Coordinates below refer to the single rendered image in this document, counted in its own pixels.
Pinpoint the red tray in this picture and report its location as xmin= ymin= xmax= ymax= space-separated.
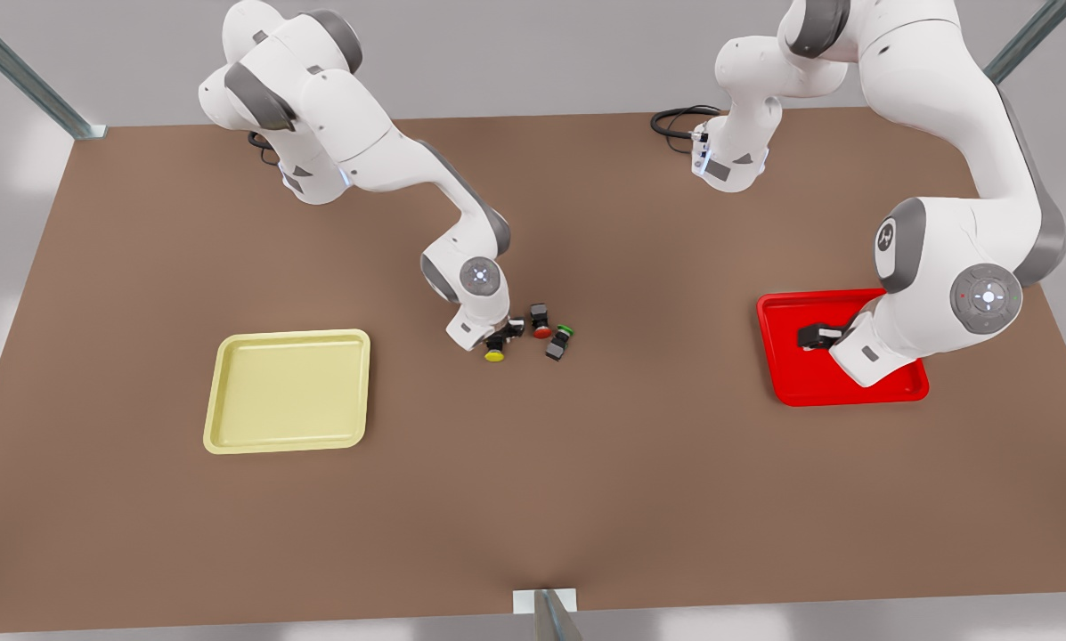
xmin=756 ymin=288 xmax=931 ymax=408

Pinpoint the pale yellow tray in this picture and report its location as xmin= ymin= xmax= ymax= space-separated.
xmin=203 ymin=329 xmax=371 ymax=455

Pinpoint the silver frame post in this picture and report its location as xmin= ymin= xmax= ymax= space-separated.
xmin=0 ymin=7 xmax=108 ymax=142
xmin=512 ymin=588 xmax=584 ymax=641
xmin=984 ymin=0 xmax=1066 ymax=85

